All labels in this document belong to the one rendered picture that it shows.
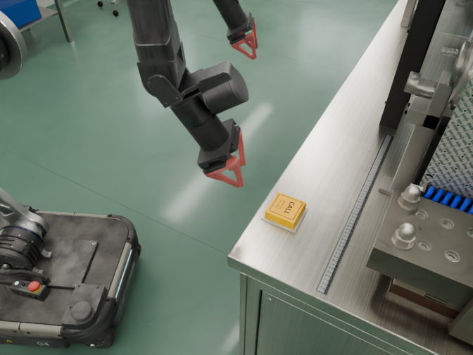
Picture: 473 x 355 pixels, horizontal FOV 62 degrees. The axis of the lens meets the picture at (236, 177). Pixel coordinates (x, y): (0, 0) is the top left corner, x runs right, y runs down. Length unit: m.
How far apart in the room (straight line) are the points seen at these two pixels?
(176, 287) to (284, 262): 1.07
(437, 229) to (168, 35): 0.55
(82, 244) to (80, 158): 0.90
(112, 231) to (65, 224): 0.21
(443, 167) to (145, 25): 0.58
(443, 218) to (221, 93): 0.46
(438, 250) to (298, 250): 0.26
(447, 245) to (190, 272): 1.31
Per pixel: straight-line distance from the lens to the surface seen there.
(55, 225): 1.88
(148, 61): 0.62
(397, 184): 0.98
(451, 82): 0.77
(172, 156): 2.40
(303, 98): 2.91
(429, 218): 0.80
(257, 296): 0.90
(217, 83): 0.63
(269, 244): 0.84
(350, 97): 1.29
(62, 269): 1.70
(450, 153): 0.80
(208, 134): 0.68
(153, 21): 0.59
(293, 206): 0.88
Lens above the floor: 1.58
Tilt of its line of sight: 45 degrees down
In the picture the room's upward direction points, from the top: straight up
